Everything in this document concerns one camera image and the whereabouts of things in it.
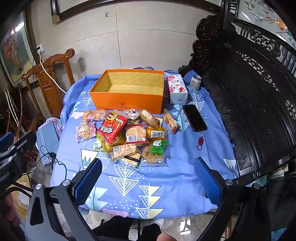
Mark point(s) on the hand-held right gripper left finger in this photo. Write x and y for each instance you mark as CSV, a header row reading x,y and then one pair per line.
x,y
89,180

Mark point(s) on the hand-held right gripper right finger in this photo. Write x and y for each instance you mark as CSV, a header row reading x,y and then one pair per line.
x,y
207,183

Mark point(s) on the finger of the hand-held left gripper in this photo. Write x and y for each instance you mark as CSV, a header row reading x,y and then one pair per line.
x,y
5,138
25,141

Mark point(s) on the yellow soft bread packet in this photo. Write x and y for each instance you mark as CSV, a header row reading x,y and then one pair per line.
x,y
155,134

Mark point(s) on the long biscuit packet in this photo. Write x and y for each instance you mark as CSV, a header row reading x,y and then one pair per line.
x,y
170,121

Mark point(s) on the orange cardboard box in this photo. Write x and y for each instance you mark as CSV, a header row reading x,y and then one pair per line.
x,y
108,102

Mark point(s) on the grey striped bag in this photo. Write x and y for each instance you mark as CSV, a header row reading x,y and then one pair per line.
x,y
46,136

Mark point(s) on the red key tag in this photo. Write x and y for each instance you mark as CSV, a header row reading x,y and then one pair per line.
x,y
200,140

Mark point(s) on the blue printed blanket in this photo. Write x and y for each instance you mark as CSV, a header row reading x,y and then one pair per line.
x,y
161,190

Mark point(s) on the orange rice cracker packet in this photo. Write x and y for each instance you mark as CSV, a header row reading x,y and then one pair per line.
x,y
124,150

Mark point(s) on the dark green snack packet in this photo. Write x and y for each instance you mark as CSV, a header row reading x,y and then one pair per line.
x,y
131,160

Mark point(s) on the pink cracker packet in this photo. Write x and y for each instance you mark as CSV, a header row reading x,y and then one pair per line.
x,y
85,132

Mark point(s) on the red snack bag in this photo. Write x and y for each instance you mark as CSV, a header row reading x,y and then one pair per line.
x,y
112,129

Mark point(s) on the round cookie packet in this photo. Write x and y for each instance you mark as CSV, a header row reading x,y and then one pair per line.
x,y
150,156

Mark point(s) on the carved wooden chair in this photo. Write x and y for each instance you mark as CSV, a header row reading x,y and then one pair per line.
x,y
46,81

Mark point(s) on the orange trim cracker packet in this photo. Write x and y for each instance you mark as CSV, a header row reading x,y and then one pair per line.
x,y
96,115

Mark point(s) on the black smartphone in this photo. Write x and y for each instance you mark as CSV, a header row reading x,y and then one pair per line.
x,y
194,118

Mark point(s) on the round rice cracker packet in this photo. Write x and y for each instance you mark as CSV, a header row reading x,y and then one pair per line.
x,y
136,134

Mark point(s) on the white cartoon snack packet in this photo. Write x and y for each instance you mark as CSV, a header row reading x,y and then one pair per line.
x,y
131,113

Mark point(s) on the clear bread roll packet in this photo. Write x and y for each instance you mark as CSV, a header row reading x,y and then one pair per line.
x,y
149,118

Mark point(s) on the red white snack packet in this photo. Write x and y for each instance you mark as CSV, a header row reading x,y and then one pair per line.
x,y
178,97

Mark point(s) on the framed red painting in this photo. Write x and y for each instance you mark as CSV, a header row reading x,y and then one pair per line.
x,y
13,46

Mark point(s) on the dark carved wooden bench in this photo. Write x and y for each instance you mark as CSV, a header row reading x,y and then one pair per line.
x,y
242,92

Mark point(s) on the white drink can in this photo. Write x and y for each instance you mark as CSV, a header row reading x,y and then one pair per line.
x,y
195,83

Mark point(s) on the framed flower painting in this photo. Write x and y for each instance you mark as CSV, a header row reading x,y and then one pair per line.
x,y
261,11

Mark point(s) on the white wall socket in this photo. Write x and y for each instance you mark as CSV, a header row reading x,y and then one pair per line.
x,y
40,48

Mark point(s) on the dark framed wall picture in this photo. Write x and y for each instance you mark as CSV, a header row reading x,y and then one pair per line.
x,y
69,14

